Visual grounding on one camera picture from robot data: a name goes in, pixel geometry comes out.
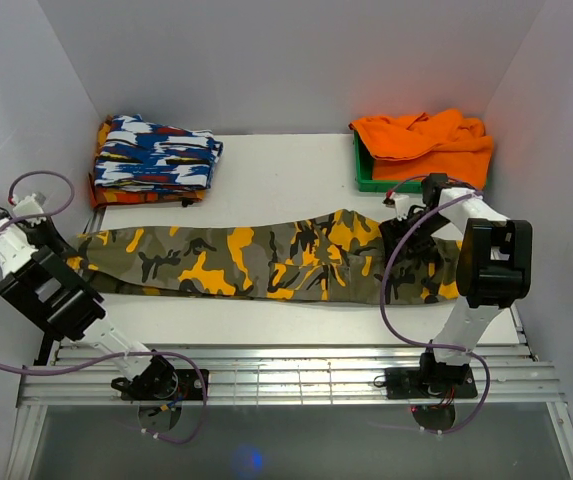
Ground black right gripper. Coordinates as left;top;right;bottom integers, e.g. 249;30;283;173
379;211;452;269

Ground olive yellow camouflage trousers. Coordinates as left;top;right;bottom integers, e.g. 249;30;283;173
66;209;462;305

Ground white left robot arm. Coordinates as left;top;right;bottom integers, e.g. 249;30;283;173
0;207;179;401

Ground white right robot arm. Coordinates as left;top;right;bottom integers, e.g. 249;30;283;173
379;173;533;402

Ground orange camouflage folded trousers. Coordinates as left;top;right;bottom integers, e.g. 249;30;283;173
87;115;205;210

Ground blue white camouflage folded trousers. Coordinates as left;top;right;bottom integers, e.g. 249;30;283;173
93;112;225;194

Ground green plastic bin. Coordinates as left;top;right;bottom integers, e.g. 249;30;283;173
351;129;490;194

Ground orange crumpled cloth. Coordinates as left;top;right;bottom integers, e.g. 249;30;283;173
349;109;494;189

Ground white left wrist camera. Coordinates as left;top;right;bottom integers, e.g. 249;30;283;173
12;192;47;226

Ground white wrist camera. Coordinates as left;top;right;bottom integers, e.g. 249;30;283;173
383;192;413;220
12;192;47;226

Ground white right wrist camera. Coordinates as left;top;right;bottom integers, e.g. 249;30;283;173
383;192;413;220

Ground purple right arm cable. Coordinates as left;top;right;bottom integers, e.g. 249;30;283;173
379;174;491;435

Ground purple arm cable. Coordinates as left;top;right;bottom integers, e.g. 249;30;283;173
379;174;491;435
0;170;210;445

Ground aluminium rail frame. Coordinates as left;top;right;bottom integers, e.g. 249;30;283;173
8;209;573;480

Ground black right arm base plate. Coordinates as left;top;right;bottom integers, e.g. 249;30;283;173
385;365;478;400

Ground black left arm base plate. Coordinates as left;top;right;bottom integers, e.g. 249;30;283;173
111;369;209;401

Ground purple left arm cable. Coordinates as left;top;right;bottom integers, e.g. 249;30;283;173
0;170;210;445

